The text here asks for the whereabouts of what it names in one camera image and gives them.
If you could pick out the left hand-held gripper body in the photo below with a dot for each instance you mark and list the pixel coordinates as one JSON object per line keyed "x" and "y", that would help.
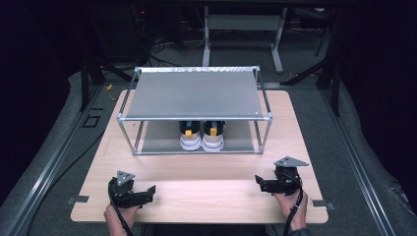
{"x": 123, "y": 193}

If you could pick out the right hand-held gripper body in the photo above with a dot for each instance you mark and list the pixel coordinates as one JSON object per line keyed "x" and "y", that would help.
{"x": 286, "y": 178}

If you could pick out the navy and beige sneaker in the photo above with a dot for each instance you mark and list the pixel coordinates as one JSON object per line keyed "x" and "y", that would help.
{"x": 213, "y": 141}
{"x": 190, "y": 139}

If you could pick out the grey metal shoe rack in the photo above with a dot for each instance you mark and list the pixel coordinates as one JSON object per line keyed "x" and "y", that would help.
{"x": 196, "y": 95}

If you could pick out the person's left hand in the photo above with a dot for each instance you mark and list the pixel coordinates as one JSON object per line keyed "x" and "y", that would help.
{"x": 119, "y": 219}

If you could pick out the person's right hand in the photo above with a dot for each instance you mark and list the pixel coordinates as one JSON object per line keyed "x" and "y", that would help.
{"x": 293, "y": 209}

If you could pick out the black tape strip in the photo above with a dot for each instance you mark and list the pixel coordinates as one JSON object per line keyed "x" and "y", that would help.
{"x": 97, "y": 108}

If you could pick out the small yellow floor object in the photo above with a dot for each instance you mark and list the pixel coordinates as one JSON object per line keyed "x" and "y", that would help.
{"x": 109, "y": 87}

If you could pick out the black metal stand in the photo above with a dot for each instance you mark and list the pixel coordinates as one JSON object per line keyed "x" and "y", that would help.
{"x": 331, "y": 65}
{"x": 88, "y": 75}

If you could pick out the grey metal table bracket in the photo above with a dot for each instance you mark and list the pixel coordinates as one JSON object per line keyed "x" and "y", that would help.
{"x": 323, "y": 204}
{"x": 78, "y": 199}

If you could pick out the grey metal floor rail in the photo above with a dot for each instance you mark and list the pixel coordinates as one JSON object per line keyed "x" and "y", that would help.
{"x": 360, "y": 170}
{"x": 49, "y": 170}

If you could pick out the grey metal desk frame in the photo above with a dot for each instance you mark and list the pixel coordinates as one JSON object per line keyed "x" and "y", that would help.
{"x": 244, "y": 23}

